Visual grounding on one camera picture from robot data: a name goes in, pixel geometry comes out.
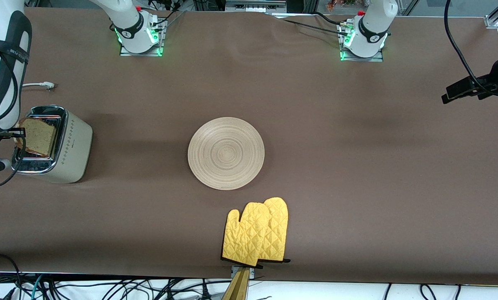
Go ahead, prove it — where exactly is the bread slice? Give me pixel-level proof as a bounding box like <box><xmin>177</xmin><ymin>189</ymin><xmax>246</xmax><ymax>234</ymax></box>
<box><xmin>15</xmin><ymin>117</ymin><xmax>57</xmax><ymax>158</ymax></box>

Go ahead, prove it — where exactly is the round wooden plate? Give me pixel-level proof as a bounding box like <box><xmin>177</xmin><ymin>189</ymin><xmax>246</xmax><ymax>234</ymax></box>
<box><xmin>188</xmin><ymin>117</ymin><xmax>265</xmax><ymax>190</ymax></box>

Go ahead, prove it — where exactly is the cream and chrome toaster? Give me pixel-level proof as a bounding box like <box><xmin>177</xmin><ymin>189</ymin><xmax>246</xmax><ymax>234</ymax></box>
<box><xmin>10</xmin><ymin>105</ymin><xmax>93</xmax><ymax>184</ymax></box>

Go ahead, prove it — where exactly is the brown table cover sheet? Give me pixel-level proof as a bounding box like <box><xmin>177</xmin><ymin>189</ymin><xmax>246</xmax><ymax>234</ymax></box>
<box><xmin>0</xmin><ymin>6</ymin><xmax>498</xmax><ymax>288</ymax></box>

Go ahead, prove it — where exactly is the yellow quilted oven mitt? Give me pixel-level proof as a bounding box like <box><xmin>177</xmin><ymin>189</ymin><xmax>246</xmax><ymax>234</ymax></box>
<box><xmin>259</xmin><ymin>197</ymin><xmax>291</xmax><ymax>264</ymax></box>
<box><xmin>222</xmin><ymin>202</ymin><xmax>271</xmax><ymax>267</ymax></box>

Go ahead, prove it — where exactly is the grey metal equipment box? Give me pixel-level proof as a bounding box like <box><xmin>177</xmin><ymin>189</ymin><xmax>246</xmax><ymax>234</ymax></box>
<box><xmin>225</xmin><ymin>0</ymin><xmax>287</xmax><ymax>13</ymax></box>

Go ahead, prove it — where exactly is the tan wooden beam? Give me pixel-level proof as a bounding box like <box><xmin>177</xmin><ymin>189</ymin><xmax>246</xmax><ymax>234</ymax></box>
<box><xmin>222</xmin><ymin>267</ymin><xmax>250</xmax><ymax>300</ymax></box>

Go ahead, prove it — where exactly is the white toaster power cable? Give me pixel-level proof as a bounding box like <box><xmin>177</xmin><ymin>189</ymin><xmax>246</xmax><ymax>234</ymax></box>
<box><xmin>22</xmin><ymin>82</ymin><xmax>58</xmax><ymax>91</ymax></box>

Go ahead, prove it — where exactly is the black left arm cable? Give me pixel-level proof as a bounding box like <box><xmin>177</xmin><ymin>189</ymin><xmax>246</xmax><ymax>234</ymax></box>
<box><xmin>443</xmin><ymin>0</ymin><xmax>498</xmax><ymax>97</ymax></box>

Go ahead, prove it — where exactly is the black looped floor cable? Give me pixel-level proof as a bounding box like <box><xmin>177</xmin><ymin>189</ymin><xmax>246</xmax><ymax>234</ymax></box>
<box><xmin>0</xmin><ymin>253</ymin><xmax>22</xmax><ymax>300</ymax></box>

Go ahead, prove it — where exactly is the thick black base cable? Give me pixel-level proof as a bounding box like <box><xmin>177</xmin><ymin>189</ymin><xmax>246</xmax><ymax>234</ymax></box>
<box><xmin>313</xmin><ymin>12</ymin><xmax>349</xmax><ymax>28</ymax></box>

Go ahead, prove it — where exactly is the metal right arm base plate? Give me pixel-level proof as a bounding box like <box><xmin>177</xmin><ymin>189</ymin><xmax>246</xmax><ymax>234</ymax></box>
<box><xmin>120</xmin><ymin>19</ymin><xmax>165</xmax><ymax>57</ymax></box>

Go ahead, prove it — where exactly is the thin black base cable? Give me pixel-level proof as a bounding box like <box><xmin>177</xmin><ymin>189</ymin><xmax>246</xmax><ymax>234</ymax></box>
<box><xmin>279</xmin><ymin>18</ymin><xmax>351</xmax><ymax>35</ymax></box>

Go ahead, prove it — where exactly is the teal floor cable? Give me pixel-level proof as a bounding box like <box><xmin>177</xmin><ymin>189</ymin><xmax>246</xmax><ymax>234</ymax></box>
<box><xmin>30</xmin><ymin>274</ymin><xmax>44</xmax><ymax>300</ymax></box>

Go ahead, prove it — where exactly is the small metal clamp bracket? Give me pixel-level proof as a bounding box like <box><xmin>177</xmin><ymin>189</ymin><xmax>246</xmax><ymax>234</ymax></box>
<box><xmin>231</xmin><ymin>265</ymin><xmax>255</xmax><ymax>280</ymax></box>

